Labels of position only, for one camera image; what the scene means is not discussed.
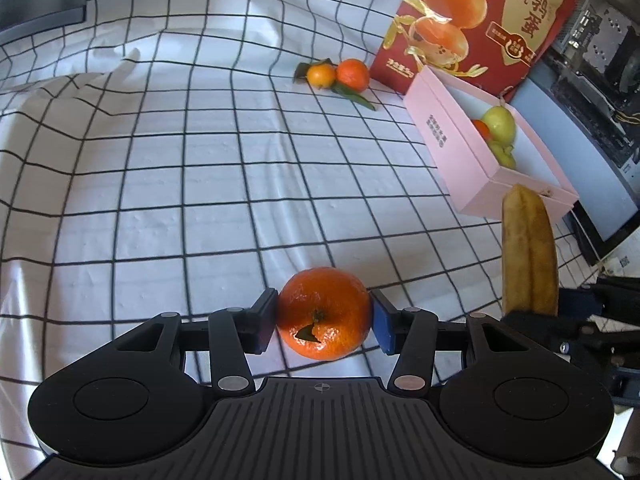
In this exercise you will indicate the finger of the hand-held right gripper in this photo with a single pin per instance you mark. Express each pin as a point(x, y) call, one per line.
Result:
point(545, 330)
point(577, 301)

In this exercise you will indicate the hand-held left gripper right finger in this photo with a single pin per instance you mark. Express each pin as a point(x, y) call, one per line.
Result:
point(382, 325)

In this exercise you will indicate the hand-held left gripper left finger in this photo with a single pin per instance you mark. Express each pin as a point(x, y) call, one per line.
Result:
point(264, 322)

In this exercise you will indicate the large tangerine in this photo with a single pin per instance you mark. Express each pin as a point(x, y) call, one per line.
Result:
point(325, 312)

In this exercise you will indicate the long spotted banana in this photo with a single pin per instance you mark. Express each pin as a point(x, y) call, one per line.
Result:
point(530, 250)

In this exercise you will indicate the small green pear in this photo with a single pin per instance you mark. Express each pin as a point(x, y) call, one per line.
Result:
point(502, 156)

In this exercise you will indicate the pink cardboard box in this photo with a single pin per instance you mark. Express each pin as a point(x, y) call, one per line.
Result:
point(450, 160)

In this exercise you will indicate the large green pear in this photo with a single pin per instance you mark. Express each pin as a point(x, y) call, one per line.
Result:
point(500, 122)

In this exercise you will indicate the small orange tangerine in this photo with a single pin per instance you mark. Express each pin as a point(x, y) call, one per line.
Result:
point(482, 129)
point(353, 74)

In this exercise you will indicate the black framed monitor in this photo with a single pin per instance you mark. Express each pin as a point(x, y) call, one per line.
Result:
point(575, 160)

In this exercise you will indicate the white black checkered sheet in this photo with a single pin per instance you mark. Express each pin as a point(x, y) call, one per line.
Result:
point(175, 185)

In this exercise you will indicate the small yellowish tangerine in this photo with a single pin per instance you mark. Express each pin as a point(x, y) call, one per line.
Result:
point(321, 75)

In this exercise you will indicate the open computer case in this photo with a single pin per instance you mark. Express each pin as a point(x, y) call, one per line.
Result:
point(605, 45)

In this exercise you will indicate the red printed carton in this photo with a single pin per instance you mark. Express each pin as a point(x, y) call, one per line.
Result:
point(475, 10)

